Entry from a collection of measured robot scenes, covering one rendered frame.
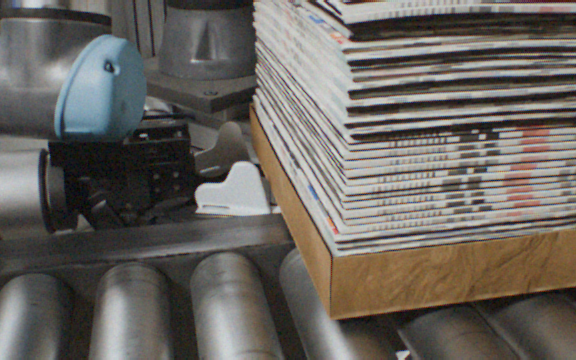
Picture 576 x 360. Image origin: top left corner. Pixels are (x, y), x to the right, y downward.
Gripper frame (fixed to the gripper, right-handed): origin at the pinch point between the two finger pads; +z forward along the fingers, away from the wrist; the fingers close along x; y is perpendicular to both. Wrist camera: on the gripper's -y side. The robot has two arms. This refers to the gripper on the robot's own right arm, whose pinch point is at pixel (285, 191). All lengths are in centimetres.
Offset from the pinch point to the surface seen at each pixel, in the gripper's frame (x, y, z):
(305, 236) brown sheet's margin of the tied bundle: -16.7, 4.9, -2.3
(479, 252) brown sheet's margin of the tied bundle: -22.6, 6.0, 6.6
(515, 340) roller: -23.0, -0.6, 9.8
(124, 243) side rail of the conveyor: -9.7, 1.8, -14.1
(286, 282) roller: -14.6, 0.0, -3.1
